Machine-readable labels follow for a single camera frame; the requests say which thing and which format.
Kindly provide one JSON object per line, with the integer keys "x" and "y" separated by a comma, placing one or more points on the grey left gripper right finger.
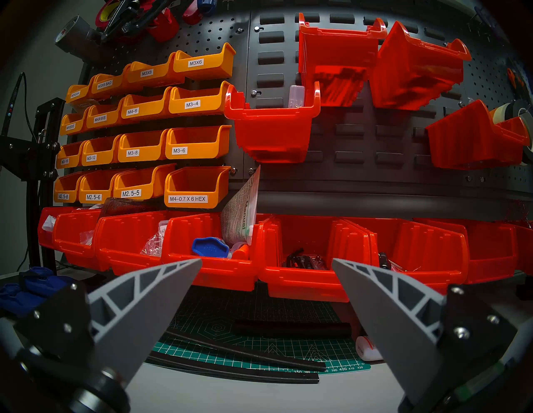
{"x": 395, "y": 320}

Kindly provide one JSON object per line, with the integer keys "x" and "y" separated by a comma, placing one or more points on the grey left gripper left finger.
{"x": 137, "y": 312}

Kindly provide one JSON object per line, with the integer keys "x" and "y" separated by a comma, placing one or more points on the small white red object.
{"x": 368, "y": 349}

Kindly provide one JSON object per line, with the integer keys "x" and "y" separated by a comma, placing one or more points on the red plastic storage bin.
{"x": 272, "y": 133}
{"x": 120, "y": 245}
{"x": 493, "y": 254}
{"x": 339, "y": 53}
{"x": 300, "y": 287}
{"x": 70, "y": 241}
{"x": 43, "y": 237}
{"x": 466, "y": 141}
{"x": 416, "y": 70}
{"x": 429, "y": 250}
{"x": 525, "y": 250}
{"x": 183, "y": 241}

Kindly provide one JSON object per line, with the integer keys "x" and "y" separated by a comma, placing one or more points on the clear plastic bag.
{"x": 154, "y": 243}

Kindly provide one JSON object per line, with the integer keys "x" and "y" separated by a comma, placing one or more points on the blue plastic cap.
{"x": 210, "y": 247}

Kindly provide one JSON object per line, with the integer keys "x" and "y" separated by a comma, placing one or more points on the black tools in bin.
{"x": 304, "y": 262}

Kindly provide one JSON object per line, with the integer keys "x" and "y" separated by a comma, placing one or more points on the blue clamp pile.
{"x": 29, "y": 287}

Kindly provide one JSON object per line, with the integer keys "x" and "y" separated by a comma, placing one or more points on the green cutting mat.
{"x": 250, "y": 308}

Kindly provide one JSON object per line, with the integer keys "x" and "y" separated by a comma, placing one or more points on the orange capped bottle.
{"x": 242, "y": 252}

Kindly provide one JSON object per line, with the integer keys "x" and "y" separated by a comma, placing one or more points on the orange-yellow bin M2.5-6 label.
{"x": 108, "y": 192}

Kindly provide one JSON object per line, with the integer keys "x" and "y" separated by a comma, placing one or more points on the orange-yellow bin M2.5-5 label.
{"x": 154, "y": 189}

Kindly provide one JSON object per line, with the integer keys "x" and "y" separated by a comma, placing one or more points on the orange-yellow bin M2.5-8 label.
{"x": 75, "y": 189}

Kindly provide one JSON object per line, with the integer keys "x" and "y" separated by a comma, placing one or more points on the orange-yellow bin M4-0.7 HEX label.
{"x": 216, "y": 191}

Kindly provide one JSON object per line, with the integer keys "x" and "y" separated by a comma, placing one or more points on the folded paper manual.
{"x": 241, "y": 207}

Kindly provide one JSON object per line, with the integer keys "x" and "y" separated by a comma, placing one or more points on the orange-yellow bin M3-12 label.
{"x": 108, "y": 154}

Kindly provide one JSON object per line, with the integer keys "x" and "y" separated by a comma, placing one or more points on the orange-yellow bin M3-8 label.
{"x": 152, "y": 150}

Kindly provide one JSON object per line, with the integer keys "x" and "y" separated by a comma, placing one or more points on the orange-yellow bin M3-16 label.
{"x": 77, "y": 157}

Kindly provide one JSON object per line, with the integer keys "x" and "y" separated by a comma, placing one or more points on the orange-yellow bin M3-6 label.
{"x": 208, "y": 147}

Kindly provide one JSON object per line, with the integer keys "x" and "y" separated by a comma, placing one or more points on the black metal stand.
{"x": 33, "y": 158}

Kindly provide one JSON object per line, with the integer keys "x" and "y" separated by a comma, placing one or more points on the orange-yellow bin M4X4X6 label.
{"x": 114, "y": 117}

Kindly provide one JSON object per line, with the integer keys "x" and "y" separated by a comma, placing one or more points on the orange-yellow bin M4X6X6 label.
{"x": 81, "y": 123}

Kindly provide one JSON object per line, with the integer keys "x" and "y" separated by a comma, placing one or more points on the orange-yellow bin M4-6 label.
{"x": 154, "y": 108}

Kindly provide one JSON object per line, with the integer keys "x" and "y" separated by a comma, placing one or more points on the orange-yellow bin M3-4 label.
{"x": 216, "y": 103}

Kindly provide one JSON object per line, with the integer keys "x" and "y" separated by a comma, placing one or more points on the orange-yellow bin M3X5X4 label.
{"x": 85, "y": 93}

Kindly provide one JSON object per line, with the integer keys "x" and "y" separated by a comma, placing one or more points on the orange-yellow bin M3X8 BAD label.
{"x": 120, "y": 83}

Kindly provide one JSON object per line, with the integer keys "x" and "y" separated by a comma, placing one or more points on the stacked tape rolls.
{"x": 501, "y": 113}

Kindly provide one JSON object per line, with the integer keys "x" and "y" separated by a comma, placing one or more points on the clear plastic box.
{"x": 296, "y": 96}

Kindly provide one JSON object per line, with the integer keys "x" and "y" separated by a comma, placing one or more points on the orange-yellow bin M3X6 label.
{"x": 216, "y": 68}

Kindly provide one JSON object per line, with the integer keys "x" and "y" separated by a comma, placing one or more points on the red white hanging tool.
{"x": 164, "y": 26}

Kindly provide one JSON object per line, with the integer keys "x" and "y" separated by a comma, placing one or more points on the black hanging pliers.
{"x": 133, "y": 16}

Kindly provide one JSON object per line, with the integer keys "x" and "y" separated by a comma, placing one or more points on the red tape roll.
{"x": 102, "y": 14}

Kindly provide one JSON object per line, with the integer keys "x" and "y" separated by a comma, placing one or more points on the grey duct tape roll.
{"x": 77, "y": 37}

